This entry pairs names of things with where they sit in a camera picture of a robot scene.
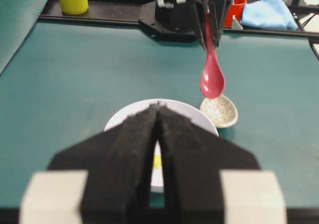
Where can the pink plastic spoon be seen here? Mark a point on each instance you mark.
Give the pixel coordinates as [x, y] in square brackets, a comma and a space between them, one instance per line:
[212, 82]

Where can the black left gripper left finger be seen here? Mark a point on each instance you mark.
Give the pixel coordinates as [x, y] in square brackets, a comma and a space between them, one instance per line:
[97, 180]

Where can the black aluminium frame rail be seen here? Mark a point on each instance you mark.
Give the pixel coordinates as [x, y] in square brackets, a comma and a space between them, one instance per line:
[127, 13]

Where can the white round bowl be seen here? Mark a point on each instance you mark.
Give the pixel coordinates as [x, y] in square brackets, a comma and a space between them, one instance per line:
[168, 111]

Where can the yellow hexagonal prism block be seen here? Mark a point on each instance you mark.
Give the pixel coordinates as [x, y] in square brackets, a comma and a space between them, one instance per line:
[157, 164]

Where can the blue cloth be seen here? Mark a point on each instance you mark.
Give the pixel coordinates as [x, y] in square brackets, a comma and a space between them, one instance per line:
[268, 14]

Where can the red plastic cup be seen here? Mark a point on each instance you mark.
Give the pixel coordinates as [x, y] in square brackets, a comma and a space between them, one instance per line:
[236, 9]

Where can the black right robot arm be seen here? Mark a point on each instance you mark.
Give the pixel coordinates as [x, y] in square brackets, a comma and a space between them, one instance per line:
[204, 17]

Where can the small crackle-glaze ceramic dish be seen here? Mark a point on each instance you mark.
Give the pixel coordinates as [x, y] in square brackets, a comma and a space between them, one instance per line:
[221, 111]

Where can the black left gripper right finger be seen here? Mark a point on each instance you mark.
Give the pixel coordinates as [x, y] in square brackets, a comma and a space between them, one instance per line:
[209, 180]

